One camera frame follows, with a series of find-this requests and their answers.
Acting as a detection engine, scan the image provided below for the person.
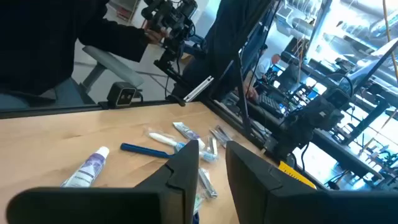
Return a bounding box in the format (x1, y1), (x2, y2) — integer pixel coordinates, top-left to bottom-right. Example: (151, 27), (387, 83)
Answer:
(253, 53), (282, 82)
(172, 0), (274, 101)
(0, 0), (165, 97)

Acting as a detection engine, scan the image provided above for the silver aluminium extrusion bar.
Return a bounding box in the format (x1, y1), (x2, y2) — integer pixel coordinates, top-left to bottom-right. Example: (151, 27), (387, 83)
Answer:
(182, 75), (215, 103)

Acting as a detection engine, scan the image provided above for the black frame clamp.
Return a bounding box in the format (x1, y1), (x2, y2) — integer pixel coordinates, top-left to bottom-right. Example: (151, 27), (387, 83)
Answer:
(165, 93), (187, 108)

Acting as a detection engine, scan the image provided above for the black computer keyboard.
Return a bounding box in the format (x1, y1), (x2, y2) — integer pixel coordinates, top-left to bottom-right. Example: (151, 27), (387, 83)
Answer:
(256, 93), (285, 118)

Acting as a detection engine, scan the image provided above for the thin yellow cable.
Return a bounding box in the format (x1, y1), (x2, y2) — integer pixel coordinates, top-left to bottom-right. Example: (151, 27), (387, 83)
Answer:
(381, 0), (398, 82)

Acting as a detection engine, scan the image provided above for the person's hand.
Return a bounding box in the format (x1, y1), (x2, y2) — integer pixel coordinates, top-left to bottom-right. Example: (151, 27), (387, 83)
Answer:
(143, 27), (166, 45)
(243, 83), (259, 101)

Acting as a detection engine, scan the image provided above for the small black camera box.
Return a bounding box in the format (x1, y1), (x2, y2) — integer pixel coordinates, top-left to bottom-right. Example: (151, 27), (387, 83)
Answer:
(106, 81), (138, 109)

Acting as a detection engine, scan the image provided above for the bagged silver nail clipper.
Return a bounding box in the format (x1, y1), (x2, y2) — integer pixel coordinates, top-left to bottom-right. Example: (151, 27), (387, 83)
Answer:
(208, 124), (233, 149)
(198, 167), (219, 199)
(206, 136), (219, 156)

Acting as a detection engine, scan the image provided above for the grey office chair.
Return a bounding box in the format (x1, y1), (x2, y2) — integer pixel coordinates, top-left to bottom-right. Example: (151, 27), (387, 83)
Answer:
(0, 45), (146, 110)

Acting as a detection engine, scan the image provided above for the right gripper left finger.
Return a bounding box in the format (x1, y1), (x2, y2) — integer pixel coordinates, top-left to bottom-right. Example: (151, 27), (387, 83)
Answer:
(6, 139), (200, 224)

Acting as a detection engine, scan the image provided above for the white purple toothpaste tube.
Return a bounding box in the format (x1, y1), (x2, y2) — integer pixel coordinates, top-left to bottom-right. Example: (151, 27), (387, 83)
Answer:
(60, 146), (110, 189)
(172, 121), (206, 151)

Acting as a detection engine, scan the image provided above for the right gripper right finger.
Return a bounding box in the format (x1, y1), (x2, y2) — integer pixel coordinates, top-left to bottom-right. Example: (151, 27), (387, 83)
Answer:
(225, 140), (398, 224)

